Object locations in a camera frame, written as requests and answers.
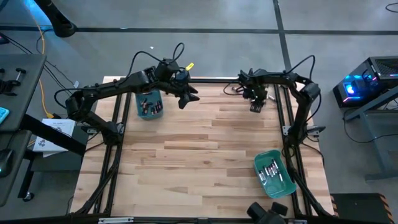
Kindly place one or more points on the white power adapter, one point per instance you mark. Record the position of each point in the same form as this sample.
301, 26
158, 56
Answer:
76, 84

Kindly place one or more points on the grey side clamp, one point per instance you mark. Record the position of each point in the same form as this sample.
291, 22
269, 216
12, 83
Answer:
89, 130
315, 129

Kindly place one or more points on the green plastic bin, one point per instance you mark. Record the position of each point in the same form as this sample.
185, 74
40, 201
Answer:
275, 188

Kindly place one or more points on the silver mounting plate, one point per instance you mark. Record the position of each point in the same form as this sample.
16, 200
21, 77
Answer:
121, 128
286, 129

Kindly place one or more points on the white paper sheet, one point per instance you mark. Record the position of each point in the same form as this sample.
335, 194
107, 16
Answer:
59, 124

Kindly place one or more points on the backlit computer keyboard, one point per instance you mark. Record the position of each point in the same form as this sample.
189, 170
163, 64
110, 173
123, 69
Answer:
3, 115

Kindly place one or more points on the silver metal bracket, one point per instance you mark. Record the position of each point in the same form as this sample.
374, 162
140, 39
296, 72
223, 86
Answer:
115, 220
298, 221

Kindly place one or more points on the yellow tape tag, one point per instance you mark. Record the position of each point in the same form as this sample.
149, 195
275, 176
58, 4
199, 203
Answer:
189, 66

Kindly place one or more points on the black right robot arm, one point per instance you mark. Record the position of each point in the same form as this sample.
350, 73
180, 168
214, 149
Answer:
306, 99

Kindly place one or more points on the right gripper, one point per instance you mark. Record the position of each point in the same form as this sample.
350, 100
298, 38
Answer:
256, 88

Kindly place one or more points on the black computer tower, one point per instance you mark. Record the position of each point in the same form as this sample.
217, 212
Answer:
360, 87

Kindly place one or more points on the grey-legged workbench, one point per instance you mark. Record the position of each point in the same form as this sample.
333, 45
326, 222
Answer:
373, 107

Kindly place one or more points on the black aluminium table frame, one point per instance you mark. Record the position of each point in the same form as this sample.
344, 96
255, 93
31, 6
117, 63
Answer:
211, 80

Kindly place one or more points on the black computer mouse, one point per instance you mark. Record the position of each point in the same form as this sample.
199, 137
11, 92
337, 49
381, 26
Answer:
5, 162

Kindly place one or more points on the grey desk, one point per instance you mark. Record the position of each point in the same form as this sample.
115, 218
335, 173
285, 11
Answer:
21, 102

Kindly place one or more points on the blue-grey plastic bin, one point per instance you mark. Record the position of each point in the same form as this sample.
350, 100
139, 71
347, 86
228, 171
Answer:
149, 115

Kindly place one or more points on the black desk clamp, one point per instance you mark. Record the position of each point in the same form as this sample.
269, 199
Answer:
9, 84

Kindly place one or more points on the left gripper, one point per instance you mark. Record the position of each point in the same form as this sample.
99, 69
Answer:
182, 79

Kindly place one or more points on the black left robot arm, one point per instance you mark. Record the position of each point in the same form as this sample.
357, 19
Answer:
102, 90

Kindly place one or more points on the black camera stand pole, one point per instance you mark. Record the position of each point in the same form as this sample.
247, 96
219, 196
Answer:
60, 25

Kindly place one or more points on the black striped floor mat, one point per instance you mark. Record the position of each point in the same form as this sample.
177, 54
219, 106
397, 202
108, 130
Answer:
360, 207

